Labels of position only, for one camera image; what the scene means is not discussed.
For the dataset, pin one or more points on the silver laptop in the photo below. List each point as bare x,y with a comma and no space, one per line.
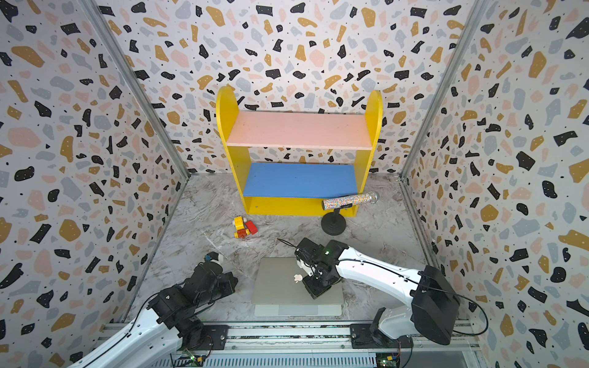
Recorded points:
279,292

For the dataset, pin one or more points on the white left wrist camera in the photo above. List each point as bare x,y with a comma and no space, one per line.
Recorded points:
214,257

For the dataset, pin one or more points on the sprinkle kaleidoscope on black stand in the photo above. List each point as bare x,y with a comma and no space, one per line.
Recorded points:
333,223

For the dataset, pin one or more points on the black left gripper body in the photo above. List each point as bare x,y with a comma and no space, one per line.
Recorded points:
223,287

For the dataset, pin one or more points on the yellow pink blue wooden shelf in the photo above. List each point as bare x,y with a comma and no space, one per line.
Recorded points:
288,163

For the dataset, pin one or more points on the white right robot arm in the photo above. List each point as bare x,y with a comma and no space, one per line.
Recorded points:
430,304

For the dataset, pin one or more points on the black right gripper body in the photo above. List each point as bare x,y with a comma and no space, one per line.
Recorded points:
315,284

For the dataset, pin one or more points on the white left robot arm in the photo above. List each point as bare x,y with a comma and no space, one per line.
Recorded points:
143,341

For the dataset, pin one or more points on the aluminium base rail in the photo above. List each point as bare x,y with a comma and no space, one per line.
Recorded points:
316,344

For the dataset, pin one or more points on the red yellow toy blocks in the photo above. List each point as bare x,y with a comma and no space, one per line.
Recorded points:
244,227

